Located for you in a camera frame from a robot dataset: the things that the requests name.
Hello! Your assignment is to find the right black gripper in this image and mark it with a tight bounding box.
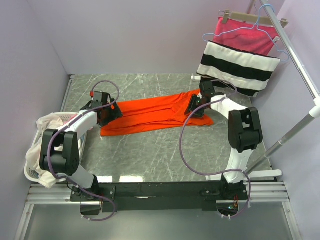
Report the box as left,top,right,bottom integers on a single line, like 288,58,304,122
183,94,207,119

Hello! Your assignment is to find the orange t-shirt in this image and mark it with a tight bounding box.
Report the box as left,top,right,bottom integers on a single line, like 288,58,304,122
100,89,200,137

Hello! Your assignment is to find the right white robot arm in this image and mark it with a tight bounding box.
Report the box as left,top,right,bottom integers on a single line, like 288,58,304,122
184,81,263,200

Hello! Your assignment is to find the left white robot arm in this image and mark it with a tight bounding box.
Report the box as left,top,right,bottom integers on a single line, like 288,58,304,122
39,91,123,201

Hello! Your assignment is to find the black white striped cloth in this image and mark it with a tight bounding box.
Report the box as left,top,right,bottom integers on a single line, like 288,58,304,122
197,41,281,98

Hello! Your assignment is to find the cream and pink clothes pile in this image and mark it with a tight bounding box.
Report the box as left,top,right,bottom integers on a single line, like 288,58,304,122
25,112,95,189

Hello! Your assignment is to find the pink towel on hanger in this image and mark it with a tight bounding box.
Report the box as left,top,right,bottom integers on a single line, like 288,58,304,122
212,16,277,57

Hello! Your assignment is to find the wooden clip hanger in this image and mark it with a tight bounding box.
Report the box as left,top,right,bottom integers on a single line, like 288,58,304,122
218,10,274,27

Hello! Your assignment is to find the silver clothes rack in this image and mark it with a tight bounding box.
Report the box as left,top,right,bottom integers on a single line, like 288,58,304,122
254,0,320,187

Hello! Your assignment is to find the white laundry basket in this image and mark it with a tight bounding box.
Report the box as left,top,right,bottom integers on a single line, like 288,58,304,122
24,112,77,188

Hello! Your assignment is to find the black base beam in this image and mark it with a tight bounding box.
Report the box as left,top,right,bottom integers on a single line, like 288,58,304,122
69,181,251,216

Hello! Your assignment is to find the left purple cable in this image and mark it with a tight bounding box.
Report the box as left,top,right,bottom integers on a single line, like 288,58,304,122
46,80,120,223

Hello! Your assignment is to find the purple cable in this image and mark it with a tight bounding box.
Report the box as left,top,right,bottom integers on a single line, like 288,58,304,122
46,80,120,223
178,79,252,220

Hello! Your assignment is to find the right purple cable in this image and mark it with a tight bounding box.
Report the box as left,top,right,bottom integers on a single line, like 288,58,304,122
178,79,252,220

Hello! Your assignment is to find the blue wire hanger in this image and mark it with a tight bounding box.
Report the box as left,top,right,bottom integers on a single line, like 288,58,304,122
201,4,290,64

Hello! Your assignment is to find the aluminium rail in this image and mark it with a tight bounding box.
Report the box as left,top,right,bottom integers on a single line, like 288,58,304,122
25,182,290,205

